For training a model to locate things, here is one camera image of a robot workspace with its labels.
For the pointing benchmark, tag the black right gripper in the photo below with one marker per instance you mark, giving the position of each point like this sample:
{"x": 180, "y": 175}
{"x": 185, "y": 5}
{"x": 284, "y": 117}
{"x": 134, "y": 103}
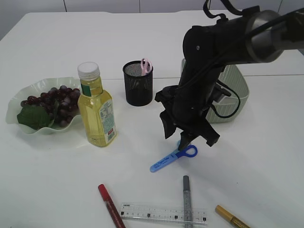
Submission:
{"x": 184, "y": 114}

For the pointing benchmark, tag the blue safety scissors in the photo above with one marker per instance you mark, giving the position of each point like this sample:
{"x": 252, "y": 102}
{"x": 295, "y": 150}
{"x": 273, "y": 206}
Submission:
{"x": 190, "y": 151}

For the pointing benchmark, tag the pink safety scissors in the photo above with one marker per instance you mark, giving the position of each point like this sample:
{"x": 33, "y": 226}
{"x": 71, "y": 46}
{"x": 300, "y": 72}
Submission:
{"x": 146, "y": 66}

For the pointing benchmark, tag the yellow tea bottle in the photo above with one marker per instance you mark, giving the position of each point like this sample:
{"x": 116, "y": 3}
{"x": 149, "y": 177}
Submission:
{"x": 96, "y": 106}

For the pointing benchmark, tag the purple artificial grape bunch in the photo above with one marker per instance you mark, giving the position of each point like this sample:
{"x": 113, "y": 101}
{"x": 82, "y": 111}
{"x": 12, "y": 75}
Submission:
{"x": 57, "y": 107}

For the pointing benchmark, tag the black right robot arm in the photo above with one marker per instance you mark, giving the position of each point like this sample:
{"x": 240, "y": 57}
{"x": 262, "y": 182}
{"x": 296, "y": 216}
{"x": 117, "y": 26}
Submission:
{"x": 254, "y": 36}

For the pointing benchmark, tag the green woven plastic basket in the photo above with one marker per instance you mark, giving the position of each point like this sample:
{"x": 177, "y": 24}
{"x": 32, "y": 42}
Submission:
{"x": 198, "y": 82}

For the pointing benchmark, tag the black mesh pen cup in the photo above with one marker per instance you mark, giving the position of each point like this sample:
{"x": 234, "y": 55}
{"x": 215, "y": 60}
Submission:
{"x": 138, "y": 89}

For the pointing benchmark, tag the clear plastic ruler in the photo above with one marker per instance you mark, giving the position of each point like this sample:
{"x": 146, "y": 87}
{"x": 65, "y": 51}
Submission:
{"x": 162, "y": 214}

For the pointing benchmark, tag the silver glitter marker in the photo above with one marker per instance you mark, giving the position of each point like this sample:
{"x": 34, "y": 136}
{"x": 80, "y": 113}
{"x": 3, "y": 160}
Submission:
{"x": 187, "y": 206}

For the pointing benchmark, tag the gold marker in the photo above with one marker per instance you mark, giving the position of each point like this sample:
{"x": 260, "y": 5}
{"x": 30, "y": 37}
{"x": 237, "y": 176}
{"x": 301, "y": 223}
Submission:
{"x": 230, "y": 218}

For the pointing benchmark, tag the red marker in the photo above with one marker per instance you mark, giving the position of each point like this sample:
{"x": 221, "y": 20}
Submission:
{"x": 111, "y": 207}

